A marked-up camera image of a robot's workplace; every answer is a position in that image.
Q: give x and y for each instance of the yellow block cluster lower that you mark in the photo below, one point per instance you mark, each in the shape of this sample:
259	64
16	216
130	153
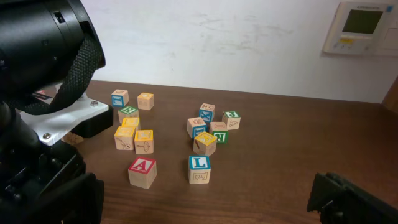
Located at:
124	138

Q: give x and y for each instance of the yellow tilted block right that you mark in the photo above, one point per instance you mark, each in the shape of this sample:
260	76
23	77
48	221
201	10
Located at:
204	144

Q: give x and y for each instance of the wooden block green R side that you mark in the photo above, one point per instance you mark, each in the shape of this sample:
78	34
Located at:
219	130

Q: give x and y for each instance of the red A block right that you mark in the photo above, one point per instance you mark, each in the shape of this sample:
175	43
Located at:
142	172

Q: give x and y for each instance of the wooden block blue X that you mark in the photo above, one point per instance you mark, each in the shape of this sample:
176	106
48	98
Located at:
207	112

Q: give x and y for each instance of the yellow block cluster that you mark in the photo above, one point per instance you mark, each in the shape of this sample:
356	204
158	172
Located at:
132	122
144	142
124	138

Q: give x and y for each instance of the blue L block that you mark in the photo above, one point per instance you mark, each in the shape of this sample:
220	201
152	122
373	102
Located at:
199	169

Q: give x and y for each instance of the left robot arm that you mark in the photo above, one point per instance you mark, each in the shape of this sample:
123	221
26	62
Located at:
49	53

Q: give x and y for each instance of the wooden block blue side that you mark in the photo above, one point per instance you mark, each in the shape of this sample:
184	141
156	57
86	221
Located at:
119	98

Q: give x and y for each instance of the wooden block blue corner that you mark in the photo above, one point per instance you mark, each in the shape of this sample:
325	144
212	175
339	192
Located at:
195	126

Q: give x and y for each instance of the green J block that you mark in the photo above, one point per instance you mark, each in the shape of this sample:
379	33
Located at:
231	119

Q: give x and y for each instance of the wall thermostat panel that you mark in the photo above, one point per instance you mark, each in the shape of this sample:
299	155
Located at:
363	28

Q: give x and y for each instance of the yellow block cluster upper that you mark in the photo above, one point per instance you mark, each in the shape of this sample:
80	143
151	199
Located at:
132	122

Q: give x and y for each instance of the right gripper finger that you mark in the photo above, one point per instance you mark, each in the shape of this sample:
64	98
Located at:
338	201

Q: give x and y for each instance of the yellow block cluster right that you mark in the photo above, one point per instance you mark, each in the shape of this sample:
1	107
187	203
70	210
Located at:
144	142

